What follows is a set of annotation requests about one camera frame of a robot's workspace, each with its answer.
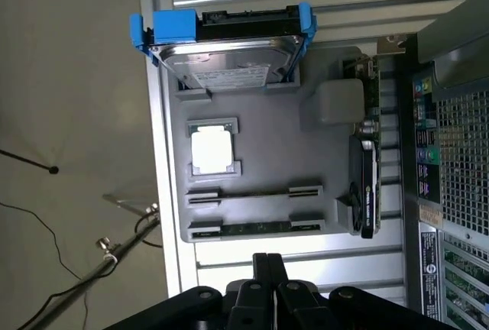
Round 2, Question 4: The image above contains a hard disk in blue caddy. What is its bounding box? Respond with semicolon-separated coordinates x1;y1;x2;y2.
128;2;319;92

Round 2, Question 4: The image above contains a thin black floor cable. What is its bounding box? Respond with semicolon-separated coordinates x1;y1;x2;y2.
0;200;91;330

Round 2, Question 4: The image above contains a graphics card with black fan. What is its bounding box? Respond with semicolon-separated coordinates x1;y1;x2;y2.
342;35;406;240

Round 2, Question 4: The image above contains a clear acrylic plate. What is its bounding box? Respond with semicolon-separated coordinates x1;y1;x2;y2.
102;191;158;217

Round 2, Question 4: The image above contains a black tripod leg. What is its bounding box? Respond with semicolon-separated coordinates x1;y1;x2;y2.
0;149;60;176

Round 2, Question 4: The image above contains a silver CPU chip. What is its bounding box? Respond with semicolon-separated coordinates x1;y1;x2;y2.
189;122;235;175

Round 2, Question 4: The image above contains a grey metal PC case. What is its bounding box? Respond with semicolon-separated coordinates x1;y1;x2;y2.
400;0;489;330

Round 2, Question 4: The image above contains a grey plastic parts rack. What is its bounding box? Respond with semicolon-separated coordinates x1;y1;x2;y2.
160;45;383;245

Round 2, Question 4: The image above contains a black light stand pole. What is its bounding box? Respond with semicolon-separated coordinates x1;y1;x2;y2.
21;202;161;330

